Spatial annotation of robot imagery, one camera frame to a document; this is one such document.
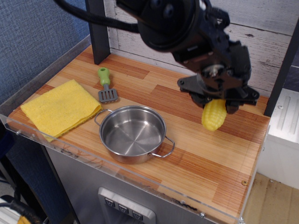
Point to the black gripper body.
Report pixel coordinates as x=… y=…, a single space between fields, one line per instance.
x=220 y=83

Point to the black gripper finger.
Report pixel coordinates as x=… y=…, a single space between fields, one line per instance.
x=232 y=106
x=200 y=99

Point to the yellow plastic corn cob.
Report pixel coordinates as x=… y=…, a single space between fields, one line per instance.
x=214 y=114

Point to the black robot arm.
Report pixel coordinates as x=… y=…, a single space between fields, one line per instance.
x=193 y=31

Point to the white cabinet on right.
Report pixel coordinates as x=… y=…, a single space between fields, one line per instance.
x=279 y=158

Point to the small stainless steel pot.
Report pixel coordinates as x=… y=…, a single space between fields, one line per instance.
x=134 y=134

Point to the clear acrylic table guard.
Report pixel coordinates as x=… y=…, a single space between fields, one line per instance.
x=206 y=173

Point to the yellow folded cloth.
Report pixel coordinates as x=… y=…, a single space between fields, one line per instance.
x=61 y=109

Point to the silver button control panel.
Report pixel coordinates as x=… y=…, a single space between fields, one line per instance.
x=109 y=199

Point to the green handled grey toy spatula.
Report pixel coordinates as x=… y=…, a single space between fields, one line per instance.
x=107 y=94

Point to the black left vertical post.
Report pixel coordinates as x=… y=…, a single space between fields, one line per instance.
x=98 y=33

